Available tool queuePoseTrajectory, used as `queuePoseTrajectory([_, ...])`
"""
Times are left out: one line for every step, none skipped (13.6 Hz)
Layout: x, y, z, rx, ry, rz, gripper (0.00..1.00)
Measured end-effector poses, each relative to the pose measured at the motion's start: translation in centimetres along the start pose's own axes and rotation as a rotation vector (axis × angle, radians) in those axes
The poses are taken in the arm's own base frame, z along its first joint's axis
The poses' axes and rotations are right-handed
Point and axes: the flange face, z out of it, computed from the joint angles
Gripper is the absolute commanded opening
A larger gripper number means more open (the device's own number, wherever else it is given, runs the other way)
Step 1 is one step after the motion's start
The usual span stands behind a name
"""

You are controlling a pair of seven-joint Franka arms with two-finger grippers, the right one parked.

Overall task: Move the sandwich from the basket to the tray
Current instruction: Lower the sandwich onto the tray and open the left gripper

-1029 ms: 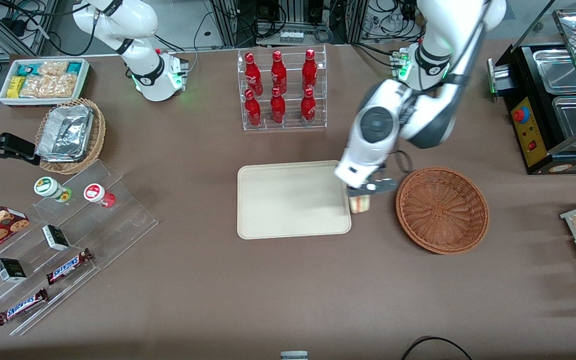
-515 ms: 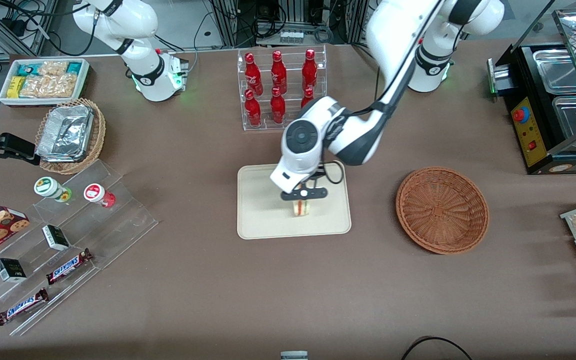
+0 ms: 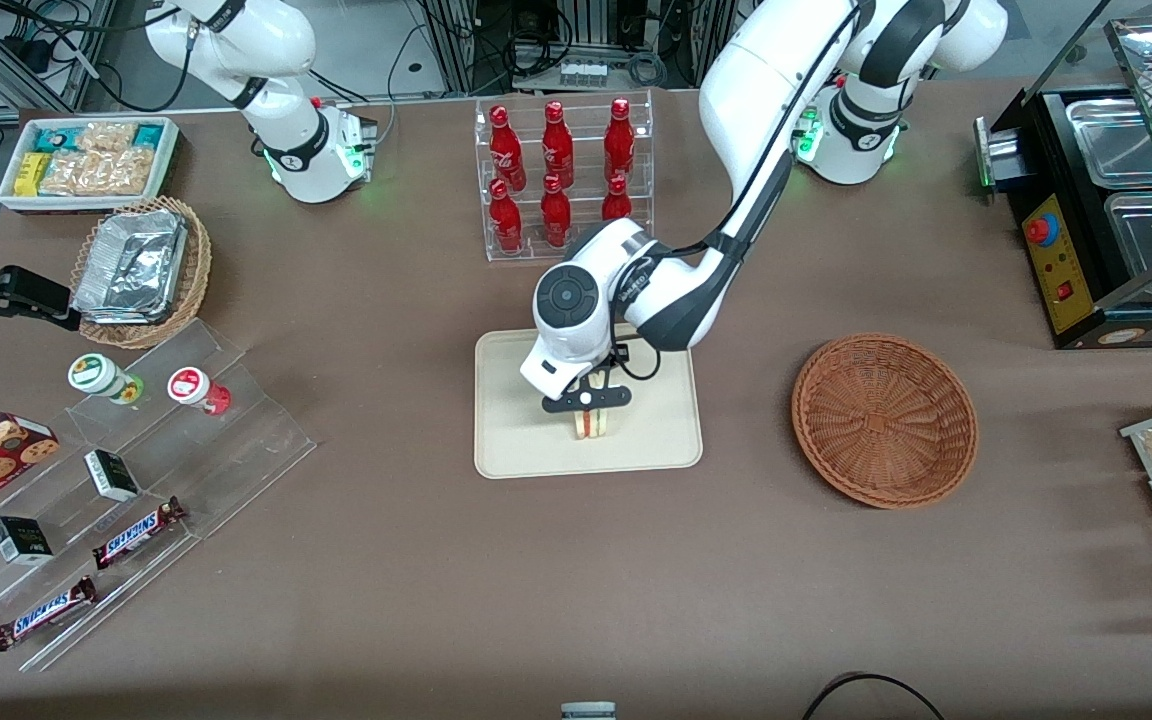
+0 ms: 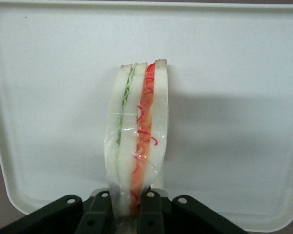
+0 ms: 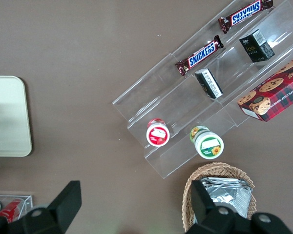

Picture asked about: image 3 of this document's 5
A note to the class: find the white snack bin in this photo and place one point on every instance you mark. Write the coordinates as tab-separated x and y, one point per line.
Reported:
11	200

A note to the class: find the clear acrylic stepped display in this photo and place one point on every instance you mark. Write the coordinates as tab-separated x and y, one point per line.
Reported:
236	450

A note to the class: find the triangle sandwich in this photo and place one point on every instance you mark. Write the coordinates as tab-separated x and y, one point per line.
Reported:
598	425

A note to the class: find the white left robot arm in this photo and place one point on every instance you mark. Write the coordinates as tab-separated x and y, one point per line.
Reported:
756	80

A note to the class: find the white cup green lid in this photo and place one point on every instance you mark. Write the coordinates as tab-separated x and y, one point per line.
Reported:
96	373

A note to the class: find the white power strip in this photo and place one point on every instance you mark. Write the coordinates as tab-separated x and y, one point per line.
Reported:
583	74

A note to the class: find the snickers bar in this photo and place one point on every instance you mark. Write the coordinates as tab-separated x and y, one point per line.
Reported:
44	613
136	533

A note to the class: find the white cup red lid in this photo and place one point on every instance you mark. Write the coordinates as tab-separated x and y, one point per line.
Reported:
191	385

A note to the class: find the small black box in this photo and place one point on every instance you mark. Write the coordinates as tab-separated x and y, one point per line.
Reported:
111	475
21	540

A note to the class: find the clear cracker bag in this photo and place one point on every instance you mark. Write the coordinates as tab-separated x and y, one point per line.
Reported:
126	172
106	138
71	173

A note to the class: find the teal snack packet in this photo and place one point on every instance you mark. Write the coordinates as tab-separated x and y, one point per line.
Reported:
58	138
148	135

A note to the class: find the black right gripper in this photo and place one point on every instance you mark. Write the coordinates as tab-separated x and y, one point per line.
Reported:
24	292

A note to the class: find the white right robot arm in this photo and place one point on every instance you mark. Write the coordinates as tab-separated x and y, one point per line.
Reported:
276	50

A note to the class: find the tan wicker basket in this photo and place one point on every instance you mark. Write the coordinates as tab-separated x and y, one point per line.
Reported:
198	265

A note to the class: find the beige plastic tray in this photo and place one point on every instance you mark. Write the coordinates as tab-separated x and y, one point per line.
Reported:
516	440

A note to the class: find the brown round wicker basket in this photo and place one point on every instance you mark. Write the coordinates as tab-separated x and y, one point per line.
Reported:
886	425

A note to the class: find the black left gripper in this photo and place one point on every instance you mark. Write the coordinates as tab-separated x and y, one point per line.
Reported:
621	353

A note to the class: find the black food warmer yellow panel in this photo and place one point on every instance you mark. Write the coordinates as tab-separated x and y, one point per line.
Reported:
1061	270

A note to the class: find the clear acrylic bottle rack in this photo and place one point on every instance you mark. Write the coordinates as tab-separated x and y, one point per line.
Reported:
581	245

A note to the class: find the red cola bottle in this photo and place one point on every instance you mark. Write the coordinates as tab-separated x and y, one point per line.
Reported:
616	205
506	220
619	140
557	145
556	215
506	150

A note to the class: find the grey device at table edge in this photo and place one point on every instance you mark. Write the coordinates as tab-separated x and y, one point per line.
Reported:
588	711

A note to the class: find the yellow snack box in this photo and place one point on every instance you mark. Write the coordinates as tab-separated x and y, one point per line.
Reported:
31	175

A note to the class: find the red emergency stop button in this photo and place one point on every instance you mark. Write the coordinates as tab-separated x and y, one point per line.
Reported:
1041	231

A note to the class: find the aluminium foil tray stack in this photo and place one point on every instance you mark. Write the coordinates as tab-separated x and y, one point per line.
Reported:
131	265

